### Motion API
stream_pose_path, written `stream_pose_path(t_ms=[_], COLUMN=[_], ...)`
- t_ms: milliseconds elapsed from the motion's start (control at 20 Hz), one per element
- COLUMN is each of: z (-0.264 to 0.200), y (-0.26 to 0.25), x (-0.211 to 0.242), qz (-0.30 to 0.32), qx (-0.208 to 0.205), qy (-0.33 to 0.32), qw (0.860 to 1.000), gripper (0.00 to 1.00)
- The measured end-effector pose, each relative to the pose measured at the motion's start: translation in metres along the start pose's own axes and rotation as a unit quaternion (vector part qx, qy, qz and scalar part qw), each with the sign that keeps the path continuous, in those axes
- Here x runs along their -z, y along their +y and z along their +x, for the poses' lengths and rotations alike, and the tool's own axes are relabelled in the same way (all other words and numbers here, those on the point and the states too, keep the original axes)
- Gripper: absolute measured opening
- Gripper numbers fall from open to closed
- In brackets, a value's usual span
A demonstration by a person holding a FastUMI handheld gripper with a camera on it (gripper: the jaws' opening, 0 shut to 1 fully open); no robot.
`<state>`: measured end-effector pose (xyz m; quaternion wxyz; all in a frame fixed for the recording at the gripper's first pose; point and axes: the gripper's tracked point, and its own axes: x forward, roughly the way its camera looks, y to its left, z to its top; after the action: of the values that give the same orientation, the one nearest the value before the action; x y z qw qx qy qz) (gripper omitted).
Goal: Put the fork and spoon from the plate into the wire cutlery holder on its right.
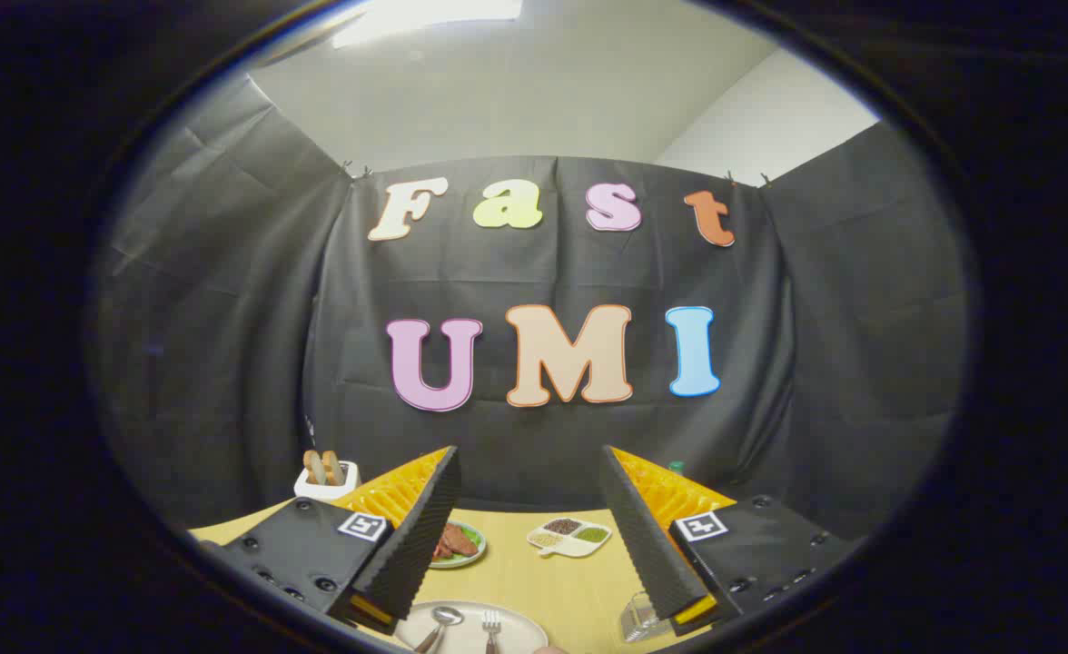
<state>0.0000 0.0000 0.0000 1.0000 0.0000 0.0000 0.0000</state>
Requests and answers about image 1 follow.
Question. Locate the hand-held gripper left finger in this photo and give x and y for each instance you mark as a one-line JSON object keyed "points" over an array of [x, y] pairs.
{"points": [[425, 536]]}

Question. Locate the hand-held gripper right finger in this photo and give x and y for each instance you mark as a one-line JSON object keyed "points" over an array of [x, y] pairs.
{"points": [[647, 545]]}

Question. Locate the silver spoon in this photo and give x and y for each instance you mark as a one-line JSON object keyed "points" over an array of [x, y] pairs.
{"points": [[448, 617]]}

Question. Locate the brown meat slices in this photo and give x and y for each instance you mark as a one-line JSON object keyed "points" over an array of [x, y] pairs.
{"points": [[457, 542]]}

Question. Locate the pale green plate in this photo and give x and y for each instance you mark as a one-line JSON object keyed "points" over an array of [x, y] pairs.
{"points": [[478, 547]]}

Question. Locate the white divided condiment dish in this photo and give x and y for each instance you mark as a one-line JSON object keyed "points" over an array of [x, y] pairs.
{"points": [[570, 545]]}

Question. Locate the clear plastic rack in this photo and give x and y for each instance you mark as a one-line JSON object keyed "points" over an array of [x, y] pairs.
{"points": [[638, 622]]}

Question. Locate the silver fork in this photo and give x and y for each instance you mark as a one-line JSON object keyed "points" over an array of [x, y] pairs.
{"points": [[492, 622]]}

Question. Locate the toast slice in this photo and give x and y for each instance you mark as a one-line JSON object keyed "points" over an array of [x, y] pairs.
{"points": [[313, 467], [333, 467]]}

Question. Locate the white toaster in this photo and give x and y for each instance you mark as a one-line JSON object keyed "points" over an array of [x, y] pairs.
{"points": [[316, 490]]}

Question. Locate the large white plate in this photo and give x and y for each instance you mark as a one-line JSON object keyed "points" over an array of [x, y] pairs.
{"points": [[516, 631]]}

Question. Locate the ceiling light panel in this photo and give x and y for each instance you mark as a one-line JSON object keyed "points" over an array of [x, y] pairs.
{"points": [[425, 14]]}

